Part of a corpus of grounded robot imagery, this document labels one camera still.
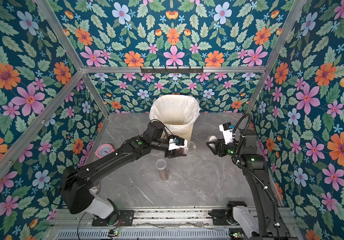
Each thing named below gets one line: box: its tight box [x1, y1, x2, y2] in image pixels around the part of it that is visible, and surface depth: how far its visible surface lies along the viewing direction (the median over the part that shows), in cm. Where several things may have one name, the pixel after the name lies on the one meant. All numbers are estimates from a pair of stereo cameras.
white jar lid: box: [206, 135, 218, 143], surface depth 72 cm
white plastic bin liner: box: [149, 94, 201, 128], surface depth 92 cm
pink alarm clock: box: [94, 143, 115, 159], surface depth 98 cm
